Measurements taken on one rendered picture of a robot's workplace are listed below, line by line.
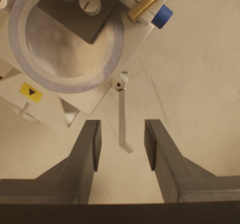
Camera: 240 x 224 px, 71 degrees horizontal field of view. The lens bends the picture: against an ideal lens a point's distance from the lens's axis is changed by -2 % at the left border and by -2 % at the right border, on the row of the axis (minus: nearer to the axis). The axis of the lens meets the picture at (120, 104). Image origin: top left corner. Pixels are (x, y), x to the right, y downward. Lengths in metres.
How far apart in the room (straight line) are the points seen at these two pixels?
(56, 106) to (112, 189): 0.19
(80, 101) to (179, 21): 0.17
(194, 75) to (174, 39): 0.06
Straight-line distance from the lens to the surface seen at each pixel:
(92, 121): 0.15
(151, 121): 0.15
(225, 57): 0.28
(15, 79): 0.19
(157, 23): 0.17
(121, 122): 0.15
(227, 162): 0.35
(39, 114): 0.19
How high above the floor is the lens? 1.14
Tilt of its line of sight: 74 degrees down
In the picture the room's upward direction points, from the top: 178 degrees clockwise
